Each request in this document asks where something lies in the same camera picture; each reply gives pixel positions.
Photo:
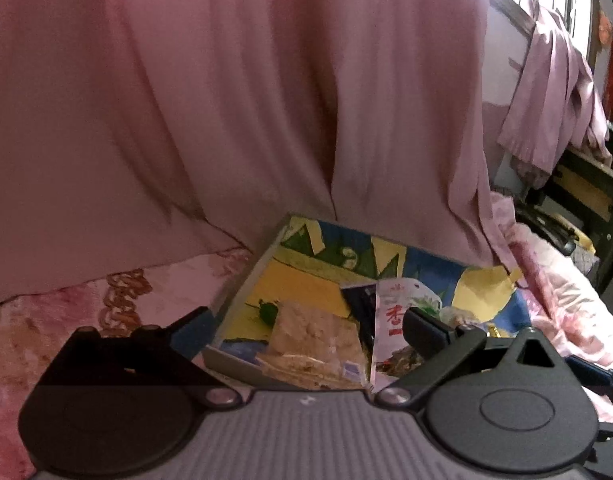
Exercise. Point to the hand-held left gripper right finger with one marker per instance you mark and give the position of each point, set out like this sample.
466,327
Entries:
425,331

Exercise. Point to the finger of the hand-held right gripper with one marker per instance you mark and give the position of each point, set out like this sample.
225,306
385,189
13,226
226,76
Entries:
611,460
594,372

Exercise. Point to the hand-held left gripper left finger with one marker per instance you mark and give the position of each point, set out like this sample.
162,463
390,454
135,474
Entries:
194,331

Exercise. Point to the white and green snack pouch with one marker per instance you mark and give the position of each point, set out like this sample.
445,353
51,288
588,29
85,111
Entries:
391,310

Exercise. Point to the dark blue snack packet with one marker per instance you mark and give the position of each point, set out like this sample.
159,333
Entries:
361,310

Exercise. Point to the green stick snack packet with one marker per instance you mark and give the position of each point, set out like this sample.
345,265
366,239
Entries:
267,312

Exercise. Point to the clear beige cracker packet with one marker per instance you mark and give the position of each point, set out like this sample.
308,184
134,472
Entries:
311,335

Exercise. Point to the colourful printed cardboard tray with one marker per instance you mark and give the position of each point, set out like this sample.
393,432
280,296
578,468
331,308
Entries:
306,280

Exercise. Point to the pink floral bedsheet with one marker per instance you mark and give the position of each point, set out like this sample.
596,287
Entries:
61,305

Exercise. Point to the dark wooden desk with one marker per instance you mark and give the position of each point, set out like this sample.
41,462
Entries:
586,195

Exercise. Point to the large pink curtain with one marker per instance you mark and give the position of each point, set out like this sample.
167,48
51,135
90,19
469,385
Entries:
211,110

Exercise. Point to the small pink curtain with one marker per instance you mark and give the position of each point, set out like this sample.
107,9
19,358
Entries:
551,100

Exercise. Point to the red hanging decoration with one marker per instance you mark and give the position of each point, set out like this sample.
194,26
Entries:
611,50

